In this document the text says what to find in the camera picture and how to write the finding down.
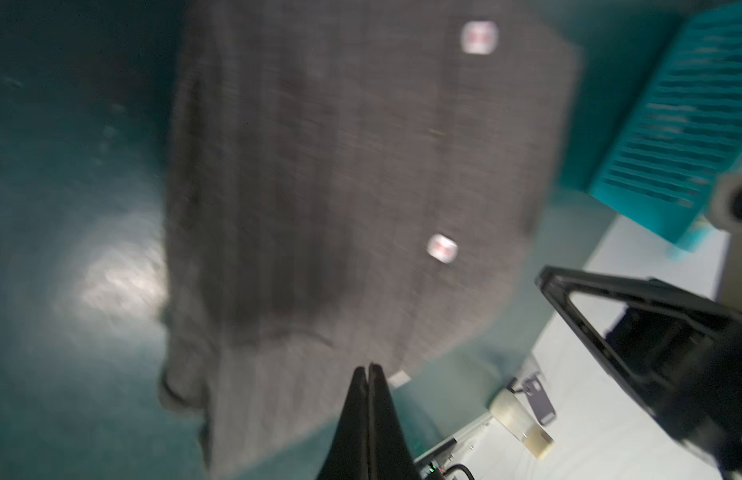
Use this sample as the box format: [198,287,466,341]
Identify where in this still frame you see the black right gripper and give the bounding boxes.
[536,266,742,473]

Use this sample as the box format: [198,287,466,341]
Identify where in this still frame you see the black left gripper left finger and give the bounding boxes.
[317,367,369,480]

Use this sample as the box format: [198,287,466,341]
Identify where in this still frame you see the white tape roll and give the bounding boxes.
[489,372,557,460]

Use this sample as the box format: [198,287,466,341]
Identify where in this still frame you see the teal plastic basket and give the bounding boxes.
[588,1,742,251]

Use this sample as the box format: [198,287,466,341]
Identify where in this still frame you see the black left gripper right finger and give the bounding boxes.
[368,364,421,480]

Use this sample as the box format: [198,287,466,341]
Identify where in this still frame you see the dark grey striped shirt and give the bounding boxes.
[162,1,582,479]

